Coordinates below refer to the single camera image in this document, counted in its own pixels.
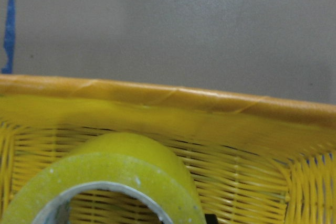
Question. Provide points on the yellow clear tape roll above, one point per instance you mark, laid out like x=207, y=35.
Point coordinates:
x=126, y=163

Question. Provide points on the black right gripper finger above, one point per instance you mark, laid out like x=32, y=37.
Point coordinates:
x=211, y=218

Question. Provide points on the yellow woven basket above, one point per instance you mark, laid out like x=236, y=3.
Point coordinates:
x=254, y=159

